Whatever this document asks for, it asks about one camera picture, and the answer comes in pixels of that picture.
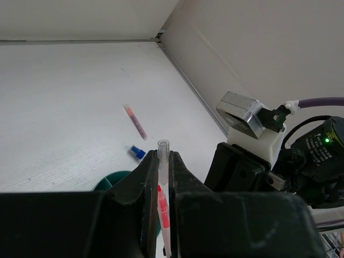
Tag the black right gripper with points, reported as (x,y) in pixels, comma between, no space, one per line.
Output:
(206,221)

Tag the teal round desk organizer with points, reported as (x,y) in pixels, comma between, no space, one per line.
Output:
(113,181)

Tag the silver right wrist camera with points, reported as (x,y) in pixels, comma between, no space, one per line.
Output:
(240,113)

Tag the small blue capped glue bottle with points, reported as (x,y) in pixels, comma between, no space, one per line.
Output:
(137,152)

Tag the red refill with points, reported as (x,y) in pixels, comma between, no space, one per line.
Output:
(135,121)

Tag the clear pen cap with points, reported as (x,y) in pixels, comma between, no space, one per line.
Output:
(163,152)

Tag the red gel pen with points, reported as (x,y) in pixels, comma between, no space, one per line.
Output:
(163,212)

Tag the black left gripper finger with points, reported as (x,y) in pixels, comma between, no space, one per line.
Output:
(57,224)

